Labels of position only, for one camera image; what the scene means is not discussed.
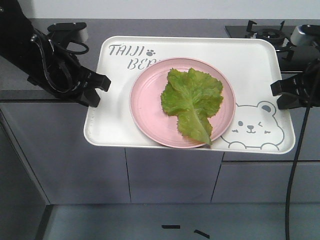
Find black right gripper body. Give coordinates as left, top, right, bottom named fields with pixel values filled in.
left=297, top=58, right=320, bottom=107

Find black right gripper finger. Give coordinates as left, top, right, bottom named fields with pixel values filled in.
left=270, top=76, right=299, bottom=96
left=276, top=94, right=304, bottom=110

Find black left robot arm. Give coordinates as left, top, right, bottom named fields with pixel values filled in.
left=0, top=0, right=111, bottom=108

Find green lettuce leaf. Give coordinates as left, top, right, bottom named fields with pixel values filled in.
left=160, top=68, right=224, bottom=145

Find grey lower cabinet doors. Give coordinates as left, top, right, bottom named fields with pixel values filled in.
left=0, top=101, right=320, bottom=206

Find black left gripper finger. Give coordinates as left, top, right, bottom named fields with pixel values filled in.
left=86, top=71, right=111, bottom=92
left=81, top=89, right=100, bottom=108

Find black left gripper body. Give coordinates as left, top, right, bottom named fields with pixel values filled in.
left=26, top=34, right=93, bottom=107

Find cream bear serving tray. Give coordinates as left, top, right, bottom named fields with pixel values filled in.
left=84, top=36, right=296, bottom=154

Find black gas stove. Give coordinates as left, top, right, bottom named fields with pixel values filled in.
left=225, top=20, right=320, bottom=74

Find pink round plate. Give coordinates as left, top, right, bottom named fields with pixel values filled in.
left=130, top=57, right=236, bottom=149

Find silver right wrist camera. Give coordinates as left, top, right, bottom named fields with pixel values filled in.
left=290, top=24, right=320, bottom=46

